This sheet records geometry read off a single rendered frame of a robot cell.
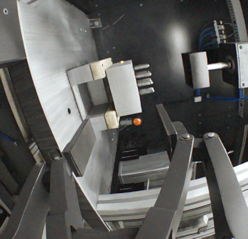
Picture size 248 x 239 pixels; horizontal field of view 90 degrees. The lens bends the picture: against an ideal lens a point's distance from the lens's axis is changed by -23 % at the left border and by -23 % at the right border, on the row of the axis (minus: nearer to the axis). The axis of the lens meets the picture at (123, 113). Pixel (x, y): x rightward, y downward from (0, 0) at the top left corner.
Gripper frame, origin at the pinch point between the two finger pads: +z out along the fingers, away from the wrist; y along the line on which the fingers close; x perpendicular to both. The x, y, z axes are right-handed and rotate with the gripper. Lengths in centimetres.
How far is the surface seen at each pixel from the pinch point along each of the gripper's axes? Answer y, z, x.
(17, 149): -38.9, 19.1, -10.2
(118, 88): -1.3, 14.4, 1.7
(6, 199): -32.8, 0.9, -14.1
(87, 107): -9.3, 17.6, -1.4
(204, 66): 18.9, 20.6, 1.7
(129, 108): -0.1, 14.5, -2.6
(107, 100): -5.5, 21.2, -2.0
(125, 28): 2.5, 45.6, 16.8
